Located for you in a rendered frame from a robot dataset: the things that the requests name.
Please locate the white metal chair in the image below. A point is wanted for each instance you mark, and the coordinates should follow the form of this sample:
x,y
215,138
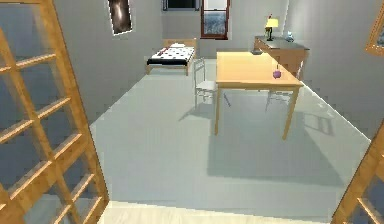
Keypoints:
x,y
280,96
205,86

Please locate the wooden bed with dotted cover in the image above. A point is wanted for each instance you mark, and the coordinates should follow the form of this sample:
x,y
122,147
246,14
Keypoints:
x,y
171,56

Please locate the white pillow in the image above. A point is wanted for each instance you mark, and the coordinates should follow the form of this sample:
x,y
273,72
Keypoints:
x,y
177,45

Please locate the wooden dining table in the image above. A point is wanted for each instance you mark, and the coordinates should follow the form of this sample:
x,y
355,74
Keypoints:
x,y
248,68

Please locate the small grey dish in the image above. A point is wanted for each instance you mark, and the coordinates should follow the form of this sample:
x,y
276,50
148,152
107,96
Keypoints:
x,y
256,52

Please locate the purple apple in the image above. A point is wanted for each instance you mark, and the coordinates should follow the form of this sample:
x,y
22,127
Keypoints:
x,y
276,74

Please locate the red-brown framed window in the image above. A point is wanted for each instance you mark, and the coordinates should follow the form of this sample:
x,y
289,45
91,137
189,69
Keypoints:
x,y
215,20

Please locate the wooden chest of drawers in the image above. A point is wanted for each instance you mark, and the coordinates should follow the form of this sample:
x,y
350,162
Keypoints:
x,y
283,50

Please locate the yellow table lamp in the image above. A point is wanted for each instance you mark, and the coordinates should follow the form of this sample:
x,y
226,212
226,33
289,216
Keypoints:
x,y
271,24

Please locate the pale blue figurine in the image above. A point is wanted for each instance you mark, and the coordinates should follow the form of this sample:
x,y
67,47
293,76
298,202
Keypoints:
x,y
289,36

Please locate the wooden glass-paned door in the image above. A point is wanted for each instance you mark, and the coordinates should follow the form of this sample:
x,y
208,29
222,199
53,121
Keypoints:
x,y
63,83
363,186

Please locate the dark wall television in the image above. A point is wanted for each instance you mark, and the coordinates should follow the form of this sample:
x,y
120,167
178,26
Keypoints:
x,y
181,4

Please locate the dark framed wall picture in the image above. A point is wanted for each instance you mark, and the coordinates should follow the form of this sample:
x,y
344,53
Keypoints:
x,y
120,15

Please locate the wooden framed wall picture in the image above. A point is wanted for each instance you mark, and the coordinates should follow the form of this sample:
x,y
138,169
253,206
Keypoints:
x,y
377,33

